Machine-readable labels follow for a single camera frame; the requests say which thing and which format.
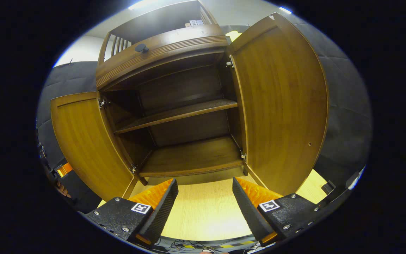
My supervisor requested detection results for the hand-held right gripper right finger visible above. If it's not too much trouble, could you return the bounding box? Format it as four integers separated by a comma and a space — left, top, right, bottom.
232, 176, 321, 247

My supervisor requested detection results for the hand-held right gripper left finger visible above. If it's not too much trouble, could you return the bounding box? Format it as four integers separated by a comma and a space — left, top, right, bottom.
85, 178, 179, 247

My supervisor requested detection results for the wooden shoe cabinet door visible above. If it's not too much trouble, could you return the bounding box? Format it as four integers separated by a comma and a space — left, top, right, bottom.
226, 12, 330, 196
50, 92, 138, 201

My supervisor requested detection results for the wooden double-door shoe cabinet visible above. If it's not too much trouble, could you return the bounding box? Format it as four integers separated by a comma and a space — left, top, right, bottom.
96, 0, 247, 186

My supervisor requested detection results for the wooden cabinet shelf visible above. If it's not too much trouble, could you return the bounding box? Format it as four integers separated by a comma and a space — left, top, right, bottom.
114, 99, 239, 134

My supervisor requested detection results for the wooden cabinet drawer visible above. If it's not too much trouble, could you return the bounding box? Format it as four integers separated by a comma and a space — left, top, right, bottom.
96, 24, 229, 91

